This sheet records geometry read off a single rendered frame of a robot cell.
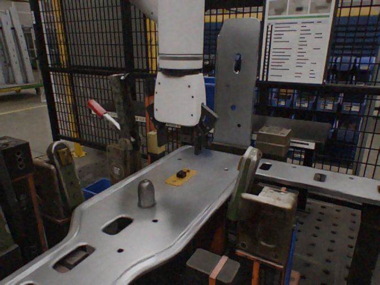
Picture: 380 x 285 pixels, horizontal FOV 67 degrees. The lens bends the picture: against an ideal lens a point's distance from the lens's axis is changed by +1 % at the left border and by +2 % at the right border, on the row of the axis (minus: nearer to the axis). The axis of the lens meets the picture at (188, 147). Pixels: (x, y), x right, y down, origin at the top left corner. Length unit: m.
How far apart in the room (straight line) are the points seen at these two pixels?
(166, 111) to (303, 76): 0.60
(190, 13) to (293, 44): 0.58
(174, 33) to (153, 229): 0.33
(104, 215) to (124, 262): 0.13
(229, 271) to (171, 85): 0.34
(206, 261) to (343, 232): 0.73
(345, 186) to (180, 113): 0.37
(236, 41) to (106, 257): 0.61
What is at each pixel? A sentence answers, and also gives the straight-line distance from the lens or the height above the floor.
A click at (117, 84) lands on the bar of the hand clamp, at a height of 1.20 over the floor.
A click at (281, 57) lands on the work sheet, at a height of 1.23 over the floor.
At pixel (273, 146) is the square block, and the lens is 0.79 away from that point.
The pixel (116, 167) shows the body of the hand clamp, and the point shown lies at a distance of 0.72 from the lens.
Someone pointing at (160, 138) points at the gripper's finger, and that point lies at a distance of 0.62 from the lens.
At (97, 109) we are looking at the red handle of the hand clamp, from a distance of 0.74.
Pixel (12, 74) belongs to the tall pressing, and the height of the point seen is 0.56.
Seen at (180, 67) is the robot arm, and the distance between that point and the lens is 0.54.
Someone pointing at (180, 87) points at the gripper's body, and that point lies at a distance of 0.55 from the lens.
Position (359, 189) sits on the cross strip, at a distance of 0.69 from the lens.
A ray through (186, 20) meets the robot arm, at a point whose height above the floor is 1.32.
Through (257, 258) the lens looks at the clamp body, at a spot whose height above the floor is 0.93.
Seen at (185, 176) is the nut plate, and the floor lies 1.00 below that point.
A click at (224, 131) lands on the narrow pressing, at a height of 1.04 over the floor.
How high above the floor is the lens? 1.28
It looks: 20 degrees down
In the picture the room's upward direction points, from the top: straight up
